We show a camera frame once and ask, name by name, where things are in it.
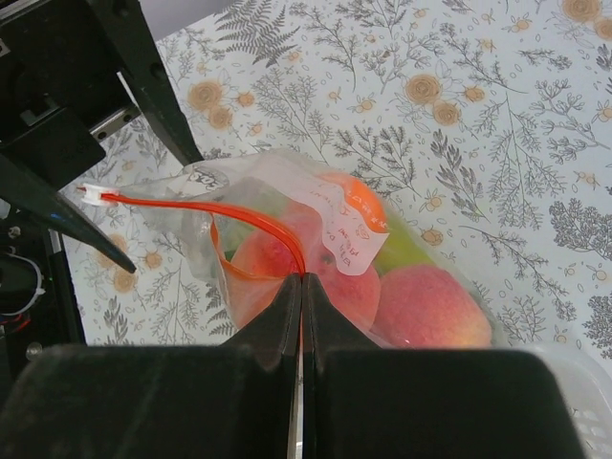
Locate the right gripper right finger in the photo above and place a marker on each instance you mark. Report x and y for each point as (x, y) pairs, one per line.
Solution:
(364, 401)

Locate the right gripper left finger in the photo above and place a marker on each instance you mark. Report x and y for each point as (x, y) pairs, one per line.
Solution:
(233, 400)

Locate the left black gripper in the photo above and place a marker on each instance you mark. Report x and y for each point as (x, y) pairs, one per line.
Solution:
(61, 95)

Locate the clear zip top bag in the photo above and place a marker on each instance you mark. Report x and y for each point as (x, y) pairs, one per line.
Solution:
(247, 223)

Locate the fake green vegetable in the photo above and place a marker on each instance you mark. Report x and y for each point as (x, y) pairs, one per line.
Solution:
(399, 250)

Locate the fake orange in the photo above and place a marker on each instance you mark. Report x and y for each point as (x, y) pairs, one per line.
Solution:
(360, 197)

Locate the floral table mat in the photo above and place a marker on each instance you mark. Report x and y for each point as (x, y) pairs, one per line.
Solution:
(485, 124)

